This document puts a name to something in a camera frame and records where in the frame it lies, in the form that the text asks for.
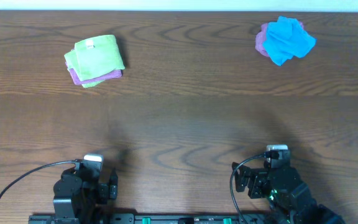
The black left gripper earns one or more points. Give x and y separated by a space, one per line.
112 193

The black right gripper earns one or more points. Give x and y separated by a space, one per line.
257 176

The light green microfiber cloth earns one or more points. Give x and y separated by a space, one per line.
94 57

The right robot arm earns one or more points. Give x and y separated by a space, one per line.
289 196

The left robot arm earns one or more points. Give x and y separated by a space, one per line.
78 193

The folded green cloth underneath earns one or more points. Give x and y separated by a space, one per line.
91 84

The folded purple cloth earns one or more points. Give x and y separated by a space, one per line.
77 81

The crumpled purple cloth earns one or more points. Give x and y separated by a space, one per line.
260 42

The crumpled blue cloth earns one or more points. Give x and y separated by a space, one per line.
286 38

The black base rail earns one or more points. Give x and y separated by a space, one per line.
129 218

